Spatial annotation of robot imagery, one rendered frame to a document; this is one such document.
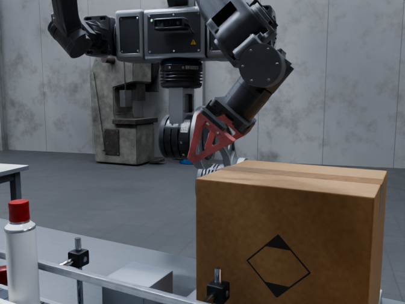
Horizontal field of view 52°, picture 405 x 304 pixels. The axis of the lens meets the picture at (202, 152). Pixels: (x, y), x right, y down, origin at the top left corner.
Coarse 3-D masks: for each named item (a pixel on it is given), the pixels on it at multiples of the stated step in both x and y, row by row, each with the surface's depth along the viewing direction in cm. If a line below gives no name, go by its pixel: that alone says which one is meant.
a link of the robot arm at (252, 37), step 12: (264, 12) 61; (264, 24) 61; (252, 36) 55; (264, 36) 60; (240, 48) 55; (252, 48) 55; (264, 48) 54; (228, 60) 64; (240, 60) 55; (252, 60) 55; (264, 60) 54; (276, 60) 54; (240, 72) 55; (252, 72) 55; (264, 72) 55; (276, 72) 54; (252, 84) 55; (264, 84) 55
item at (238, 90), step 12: (240, 84) 63; (228, 96) 64; (240, 96) 63; (252, 96) 62; (264, 96) 63; (216, 108) 62; (228, 108) 62; (240, 108) 63; (252, 108) 63; (240, 120) 61; (252, 120) 67
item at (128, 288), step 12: (0, 252) 81; (48, 264) 76; (72, 276) 73; (84, 276) 71; (96, 276) 71; (120, 288) 68; (132, 288) 67; (144, 288) 66; (156, 300) 65; (168, 300) 64; (180, 300) 63; (192, 300) 62
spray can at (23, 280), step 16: (16, 208) 70; (16, 224) 71; (32, 224) 72; (16, 240) 70; (32, 240) 72; (16, 256) 71; (32, 256) 72; (16, 272) 71; (32, 272) 72; (16, 288) 71; (32, 288) 73
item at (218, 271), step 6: (216, 270) 66; (216, 276) 66; (210, 282) 66; (216, 282) 66; (222, 282) 66; (228, 282) 67; (210, 288) 65; (216, 288) 65; (222, 288) 65; (228, 288) 66; (210, 294) 64; (216, 294) 65; (222, 294) 65; (228, 294) 66; (204, 300) 62; (210, 300) 63; (216, 300) 65; (222, 300) 65
